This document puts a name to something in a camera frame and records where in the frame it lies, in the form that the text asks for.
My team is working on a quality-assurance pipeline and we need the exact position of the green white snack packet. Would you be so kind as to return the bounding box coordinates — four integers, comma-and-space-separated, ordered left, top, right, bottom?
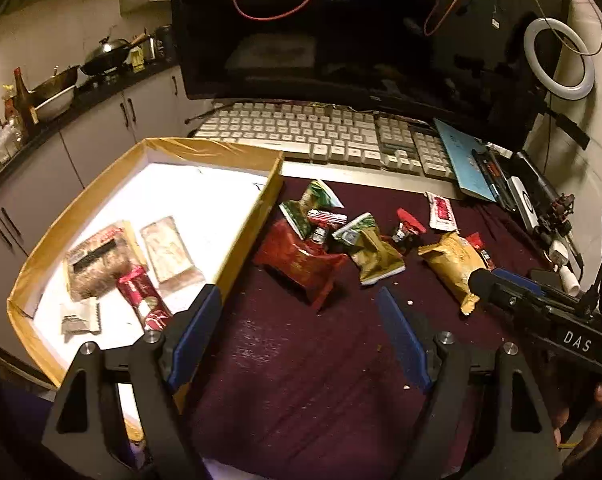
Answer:
332, 212, 379, 250

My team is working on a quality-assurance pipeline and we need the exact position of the red stick snack packet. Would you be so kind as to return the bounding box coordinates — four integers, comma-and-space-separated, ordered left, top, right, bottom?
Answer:
117, 266, 174, 332

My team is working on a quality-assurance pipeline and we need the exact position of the black wok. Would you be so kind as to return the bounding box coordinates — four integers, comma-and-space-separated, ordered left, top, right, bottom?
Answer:
80, 35, 133, 77

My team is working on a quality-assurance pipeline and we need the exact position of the white charger plug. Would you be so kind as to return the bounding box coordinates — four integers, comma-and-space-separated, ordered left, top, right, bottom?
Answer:
550, 239, 582, 297

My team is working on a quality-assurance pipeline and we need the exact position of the white power bank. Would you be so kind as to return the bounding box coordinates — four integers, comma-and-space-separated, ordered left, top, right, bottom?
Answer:
510, 176, 538, 227

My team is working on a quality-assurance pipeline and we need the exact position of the black case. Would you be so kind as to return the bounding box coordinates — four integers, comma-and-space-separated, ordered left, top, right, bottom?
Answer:
510, 151, 558, 198

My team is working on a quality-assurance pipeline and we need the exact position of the grey kitchen cabinet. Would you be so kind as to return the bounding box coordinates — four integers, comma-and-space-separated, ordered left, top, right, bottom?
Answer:
0, 62, 194, 361

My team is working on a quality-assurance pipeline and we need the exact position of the white ring light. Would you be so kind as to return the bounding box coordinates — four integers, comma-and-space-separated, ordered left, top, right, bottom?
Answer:
523, 17, 597, 102

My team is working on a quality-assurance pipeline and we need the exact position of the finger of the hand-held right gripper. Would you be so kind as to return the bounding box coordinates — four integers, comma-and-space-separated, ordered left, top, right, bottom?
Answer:
468, 268, 522, 312
490, 266, 578, 307

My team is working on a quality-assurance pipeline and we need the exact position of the pale pink snack packet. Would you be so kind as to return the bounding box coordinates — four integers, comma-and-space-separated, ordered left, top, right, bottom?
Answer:
140, 216, 205, 288

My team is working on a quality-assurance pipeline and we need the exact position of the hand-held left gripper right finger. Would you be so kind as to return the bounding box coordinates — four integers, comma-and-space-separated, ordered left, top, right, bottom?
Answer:
375, 286, 563, 480

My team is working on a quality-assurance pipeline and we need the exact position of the white grey keyboard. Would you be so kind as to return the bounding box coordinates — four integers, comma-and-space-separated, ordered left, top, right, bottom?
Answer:
187, 102, 458, 182

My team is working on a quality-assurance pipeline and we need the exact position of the dark maroon table mat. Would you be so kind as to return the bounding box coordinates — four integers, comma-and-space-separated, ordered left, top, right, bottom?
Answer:
178, 175, 589, 480

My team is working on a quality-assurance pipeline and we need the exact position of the small silver packet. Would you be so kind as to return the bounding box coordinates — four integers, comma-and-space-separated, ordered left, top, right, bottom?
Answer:
61, 297, 102, 336

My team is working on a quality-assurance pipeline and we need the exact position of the small red black packet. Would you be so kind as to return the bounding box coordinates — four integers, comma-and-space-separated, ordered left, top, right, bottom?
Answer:
391, 207, 427, 253

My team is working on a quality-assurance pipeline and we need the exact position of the brown fuzzy print packet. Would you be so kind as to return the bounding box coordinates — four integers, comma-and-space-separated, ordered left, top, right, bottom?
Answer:
63, 221, 144, 302

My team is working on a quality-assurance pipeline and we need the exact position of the blue notebook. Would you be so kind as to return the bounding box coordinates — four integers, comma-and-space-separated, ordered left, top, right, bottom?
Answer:
433, 117, 503, 204

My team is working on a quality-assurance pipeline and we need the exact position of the metal mixing bowl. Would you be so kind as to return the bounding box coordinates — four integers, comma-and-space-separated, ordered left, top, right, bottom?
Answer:
31, 65, 80, 122

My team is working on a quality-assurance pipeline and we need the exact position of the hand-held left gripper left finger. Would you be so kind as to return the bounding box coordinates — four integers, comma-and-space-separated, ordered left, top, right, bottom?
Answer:
41, 284, 223, 480

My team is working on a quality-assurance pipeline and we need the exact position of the large red snack packet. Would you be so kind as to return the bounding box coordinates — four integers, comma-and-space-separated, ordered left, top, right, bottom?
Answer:
252, 217, 349, 311

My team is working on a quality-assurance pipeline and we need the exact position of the small red white packet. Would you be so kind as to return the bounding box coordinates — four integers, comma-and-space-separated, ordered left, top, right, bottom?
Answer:
307, 210, 349, 228

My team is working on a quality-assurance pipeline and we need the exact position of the small red wrapper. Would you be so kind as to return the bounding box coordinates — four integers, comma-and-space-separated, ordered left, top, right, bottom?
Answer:
464, 231, 497, 271

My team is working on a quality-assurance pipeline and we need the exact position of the olive gold snack packet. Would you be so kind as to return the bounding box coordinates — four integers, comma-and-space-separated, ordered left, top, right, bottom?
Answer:
348, 227, 407, 287

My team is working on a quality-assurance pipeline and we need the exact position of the brown sauce bottle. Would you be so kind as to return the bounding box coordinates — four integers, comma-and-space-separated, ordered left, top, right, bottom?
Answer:
12, 67, 38, 132

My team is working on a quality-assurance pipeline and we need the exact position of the black computer monitor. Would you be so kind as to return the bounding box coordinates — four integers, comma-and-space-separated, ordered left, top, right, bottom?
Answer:
168, 0, 573, 137

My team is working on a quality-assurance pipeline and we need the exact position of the white red sachet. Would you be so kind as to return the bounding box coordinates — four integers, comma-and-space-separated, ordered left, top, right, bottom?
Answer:
425, 191, 457, 232

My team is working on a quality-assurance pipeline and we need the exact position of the shallow cardboard box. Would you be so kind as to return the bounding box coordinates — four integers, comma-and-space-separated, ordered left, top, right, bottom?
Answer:
7, 136, 286, 443

